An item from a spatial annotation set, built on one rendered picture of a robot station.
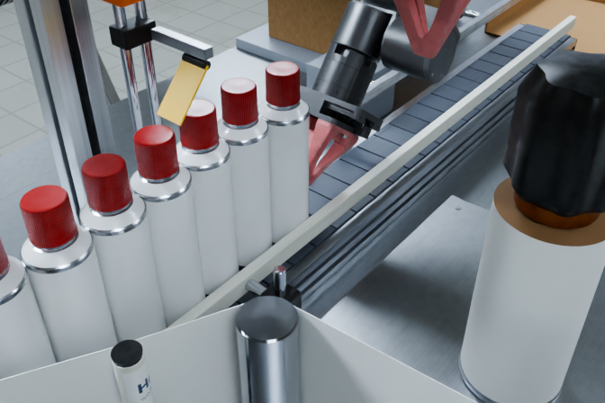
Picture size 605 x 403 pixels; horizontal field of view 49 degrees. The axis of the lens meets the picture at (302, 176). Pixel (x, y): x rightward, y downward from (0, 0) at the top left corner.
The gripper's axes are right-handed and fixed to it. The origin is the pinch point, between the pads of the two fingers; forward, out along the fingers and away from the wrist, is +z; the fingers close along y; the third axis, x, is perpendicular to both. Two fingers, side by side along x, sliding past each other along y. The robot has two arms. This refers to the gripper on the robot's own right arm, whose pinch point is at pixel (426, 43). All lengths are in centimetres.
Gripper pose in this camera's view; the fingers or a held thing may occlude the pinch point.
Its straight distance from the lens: 44.9
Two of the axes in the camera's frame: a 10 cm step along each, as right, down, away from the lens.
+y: 6.1, -4.6, 6.4
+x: -7.9, -3.5, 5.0
